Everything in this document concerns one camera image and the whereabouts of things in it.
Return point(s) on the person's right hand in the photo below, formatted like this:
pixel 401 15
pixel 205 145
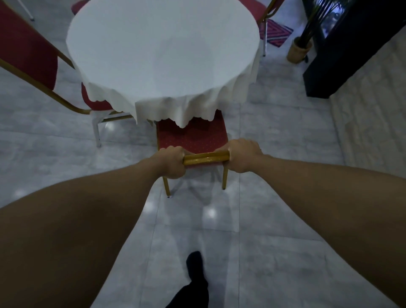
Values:
pixel 244 155

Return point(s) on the wicker plant pot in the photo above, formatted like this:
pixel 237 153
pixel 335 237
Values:
pixel 298 52

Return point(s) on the red striped rug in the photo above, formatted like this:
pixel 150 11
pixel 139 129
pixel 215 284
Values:
pixel 276 33

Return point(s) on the person's left hand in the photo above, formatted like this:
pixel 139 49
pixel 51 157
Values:
pixel 171 163

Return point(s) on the round table with metal base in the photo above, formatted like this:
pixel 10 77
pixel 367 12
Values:
pixel 165 47

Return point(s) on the person's left forearm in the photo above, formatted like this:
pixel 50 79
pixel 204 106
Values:
pixel 69 234

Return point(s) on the person's left leg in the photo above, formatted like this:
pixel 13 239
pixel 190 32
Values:
pixel 193 285

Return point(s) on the person's right forearm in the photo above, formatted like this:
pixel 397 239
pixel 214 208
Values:
pixel 342 215

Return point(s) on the white tablecloth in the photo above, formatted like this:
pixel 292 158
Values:
pixel 190 108

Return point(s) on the green palm plant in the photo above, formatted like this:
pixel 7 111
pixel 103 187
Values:
pixel 317 19

